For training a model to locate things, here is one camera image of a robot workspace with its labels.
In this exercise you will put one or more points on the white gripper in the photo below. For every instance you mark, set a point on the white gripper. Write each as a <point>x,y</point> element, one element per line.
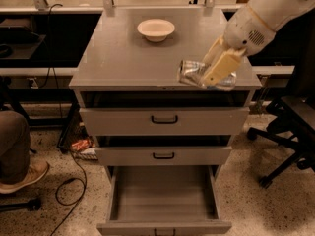
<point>246,31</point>

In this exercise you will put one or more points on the silver redbull can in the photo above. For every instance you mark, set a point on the silver redbull can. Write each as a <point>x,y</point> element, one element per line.
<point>191,72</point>

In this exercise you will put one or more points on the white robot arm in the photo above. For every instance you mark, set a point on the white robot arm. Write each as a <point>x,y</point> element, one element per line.
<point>276,13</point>

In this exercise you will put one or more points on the grey drawer cabinet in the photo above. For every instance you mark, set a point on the grey drawer cabinet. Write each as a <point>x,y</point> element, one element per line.
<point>118,58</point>

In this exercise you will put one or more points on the top grey drawer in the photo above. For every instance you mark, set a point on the top grey drawer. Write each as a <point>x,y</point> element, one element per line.
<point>129,113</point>

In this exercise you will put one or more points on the grey drawer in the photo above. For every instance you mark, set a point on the grey drawer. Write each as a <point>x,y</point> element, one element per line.
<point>138,151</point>
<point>163,201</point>
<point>129,113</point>

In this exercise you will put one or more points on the middle grey drawer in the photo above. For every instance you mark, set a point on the middle grey drawer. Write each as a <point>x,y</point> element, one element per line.
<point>138,151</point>

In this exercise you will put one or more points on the bottom grey drawer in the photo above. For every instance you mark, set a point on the bottom grey drawer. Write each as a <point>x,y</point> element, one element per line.
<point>163,201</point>

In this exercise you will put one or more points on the white paper bowl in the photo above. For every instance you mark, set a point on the white paper bowl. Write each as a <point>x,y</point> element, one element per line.
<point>155,30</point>

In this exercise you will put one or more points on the black office chair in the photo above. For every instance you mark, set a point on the black office chair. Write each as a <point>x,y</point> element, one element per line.
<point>294,123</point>

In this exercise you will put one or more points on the orange snack packet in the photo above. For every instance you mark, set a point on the orange snack packet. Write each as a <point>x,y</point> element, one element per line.
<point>81,145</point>

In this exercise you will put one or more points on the tan sneaker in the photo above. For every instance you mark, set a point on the tan sneaker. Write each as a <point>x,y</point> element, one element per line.
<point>35,173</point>

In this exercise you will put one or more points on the person's leg brown trousers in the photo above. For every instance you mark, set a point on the person's leg brown trousers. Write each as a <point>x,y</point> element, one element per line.
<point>15,143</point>

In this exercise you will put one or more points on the black chair base left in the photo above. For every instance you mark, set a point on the black chair base left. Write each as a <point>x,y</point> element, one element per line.
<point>31,205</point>

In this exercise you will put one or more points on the black top drawer handle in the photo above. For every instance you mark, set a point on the black top drawer handle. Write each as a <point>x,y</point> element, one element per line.
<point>164,120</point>

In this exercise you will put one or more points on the black drawer handle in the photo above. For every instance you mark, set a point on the black drawer handle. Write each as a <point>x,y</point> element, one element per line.
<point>163,156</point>
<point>164,120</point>

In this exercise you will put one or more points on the black middle drawer handle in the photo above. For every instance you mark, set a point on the black middle drawer handle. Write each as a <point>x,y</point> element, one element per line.
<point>163,156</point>

